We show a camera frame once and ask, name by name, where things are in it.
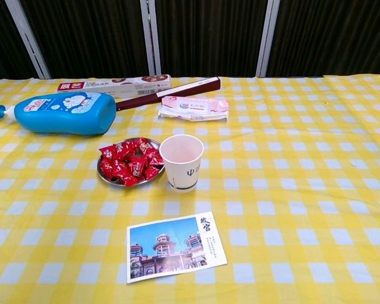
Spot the long maroon box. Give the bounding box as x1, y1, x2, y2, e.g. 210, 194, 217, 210
115, 76, 222, 112

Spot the blue pump lotion bottle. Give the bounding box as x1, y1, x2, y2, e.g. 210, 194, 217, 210
0, 92, 117, 136

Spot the round metal plate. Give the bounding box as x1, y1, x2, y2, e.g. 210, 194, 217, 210
97, 138, 165, 187

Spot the white partition frame post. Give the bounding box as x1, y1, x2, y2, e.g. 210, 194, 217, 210
4, 0, 51, 80
256, 0, 281, 78
140, 0, 162, 77

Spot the yellow checked tablecloth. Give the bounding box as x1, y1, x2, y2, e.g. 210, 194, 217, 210
0, 74, 380, 304

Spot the white paper cup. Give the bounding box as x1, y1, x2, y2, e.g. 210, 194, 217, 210
159, 134, 205, 193

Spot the pink wet wipes pack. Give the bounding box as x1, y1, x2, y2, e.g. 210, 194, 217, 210
158, 96, 229, 122

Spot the palace photo postcard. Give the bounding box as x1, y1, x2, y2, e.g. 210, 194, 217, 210
126, 211, 228, 284

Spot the white baking paper box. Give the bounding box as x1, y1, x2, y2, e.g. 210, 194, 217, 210
56, 74, 172, 96

